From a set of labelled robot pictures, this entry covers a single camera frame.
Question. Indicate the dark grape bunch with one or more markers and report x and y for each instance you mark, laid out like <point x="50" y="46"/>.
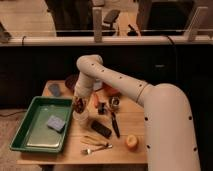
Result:
<point x="79" y="105"/>

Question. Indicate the black handled knife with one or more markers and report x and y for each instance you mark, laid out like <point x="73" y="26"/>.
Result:
<point x="114" y="124"/>

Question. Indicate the black rectangular block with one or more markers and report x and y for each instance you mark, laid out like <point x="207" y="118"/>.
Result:
<point x="101" y="129"/>

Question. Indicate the wooden table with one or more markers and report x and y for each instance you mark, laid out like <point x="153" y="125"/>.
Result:
<point x="130" y="120"/>

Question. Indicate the yellow banana peel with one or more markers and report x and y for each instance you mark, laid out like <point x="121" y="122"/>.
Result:
<point x="93" y="141"/>

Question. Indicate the white small container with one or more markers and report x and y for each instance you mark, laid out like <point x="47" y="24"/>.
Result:
<point x="97" y="85"/>

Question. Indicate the green plastic tray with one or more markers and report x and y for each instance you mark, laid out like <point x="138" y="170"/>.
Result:
<point x="34" y="135"/>

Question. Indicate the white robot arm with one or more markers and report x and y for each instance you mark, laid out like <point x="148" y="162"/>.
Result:
<point x="169" y="128"/>

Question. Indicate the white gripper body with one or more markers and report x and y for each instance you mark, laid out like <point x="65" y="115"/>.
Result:
<point x="83" y="88"/>

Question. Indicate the silver fork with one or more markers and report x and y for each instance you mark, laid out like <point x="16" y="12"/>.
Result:
<point x="90" y="151"/>

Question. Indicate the orange fruit half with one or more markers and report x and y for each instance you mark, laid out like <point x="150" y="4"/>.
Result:
<point x="131" y="142"/>

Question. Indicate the orange carrot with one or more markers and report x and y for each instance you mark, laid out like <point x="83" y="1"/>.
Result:
<point x="96" y="100"/>

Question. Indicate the blue-grey sponge on table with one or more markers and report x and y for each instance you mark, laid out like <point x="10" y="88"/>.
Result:
<point x="55" y="90"/>

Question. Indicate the small black toy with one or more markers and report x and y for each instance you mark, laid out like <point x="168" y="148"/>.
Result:
<point x="101" y="108"/>

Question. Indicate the small metal can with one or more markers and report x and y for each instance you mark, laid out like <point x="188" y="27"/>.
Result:
<point x="114" y="103"/>

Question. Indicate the red-orange bowl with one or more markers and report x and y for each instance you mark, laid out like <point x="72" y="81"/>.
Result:
<point x="109" y="91"/>

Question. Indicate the dark round plate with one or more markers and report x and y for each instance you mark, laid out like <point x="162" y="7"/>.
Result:
<point x="70" y="81"/>

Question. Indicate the blue sponge in tray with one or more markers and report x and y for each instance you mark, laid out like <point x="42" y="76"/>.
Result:
<point x="55" y="123"/>

